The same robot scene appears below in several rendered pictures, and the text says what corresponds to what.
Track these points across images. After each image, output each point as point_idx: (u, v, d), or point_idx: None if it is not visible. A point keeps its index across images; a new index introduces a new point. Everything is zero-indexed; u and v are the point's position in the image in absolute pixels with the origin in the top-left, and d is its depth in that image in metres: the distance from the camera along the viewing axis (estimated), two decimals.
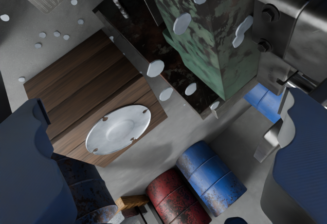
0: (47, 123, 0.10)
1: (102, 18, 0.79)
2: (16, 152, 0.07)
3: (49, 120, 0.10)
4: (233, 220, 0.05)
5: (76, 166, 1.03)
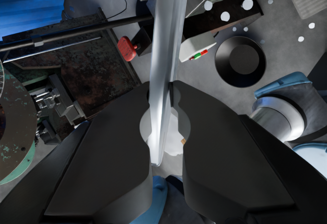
0: None
1: None
2: (124, 125, 0.08)
3: None
4: (233, 220, 0.05)
5: None
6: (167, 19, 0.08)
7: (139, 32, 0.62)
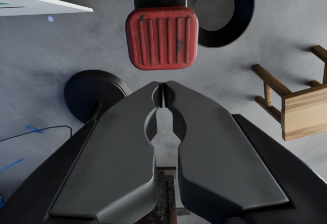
0: (160, 106, 0.11)
1: None
2: (130, 125, 0.08)
3: (162, 104, 0.11)
4: (233, 220, 0.05)
5: None
6: None
7: None
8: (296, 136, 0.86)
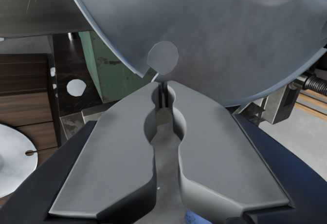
0: (159, 106, 0.11)
1: (51, 41, 0.74)
2: (129, 125, 0.08)
3: (161, 104, 0.11)
4: (233, 220, 0.05)
5: None
6: None
7: None
8: None
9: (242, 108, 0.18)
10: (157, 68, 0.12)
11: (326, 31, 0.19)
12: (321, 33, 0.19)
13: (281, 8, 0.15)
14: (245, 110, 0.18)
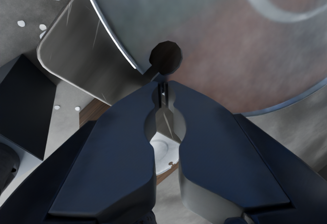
0: (159, 106, 0.11)
1: None
2: (129, 125, 0.08)
3: (161, 104, 0.11)
4: (233, 220, 0.05)
5: None
6: None
7: None
8: None
9: None
10: None
11: None
12: None
13: None
14: None
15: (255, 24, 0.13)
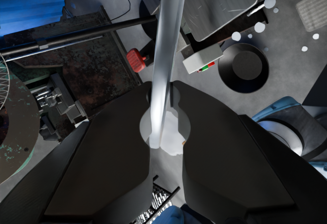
0: None
1: None
2: (124, 125, 0.08)
3: None
4: (233, 220, 0.05)
5: None
6: None
7: (148, 45, 0.62)
8: None
9: None
10: None
11: None
12: None
13: None
14: None
15: None
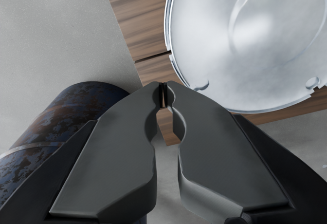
0: (160, 106, 0.11)
1: None
2: (130, 125, 0.08)
3: (162, 104, 0.11)
4: (233, 220, 0.05)
5: None
6: None
7: None
8: None
9: None
10: None
11: None
12: None
13: None
14: None
15: (230, 3, 0.25)
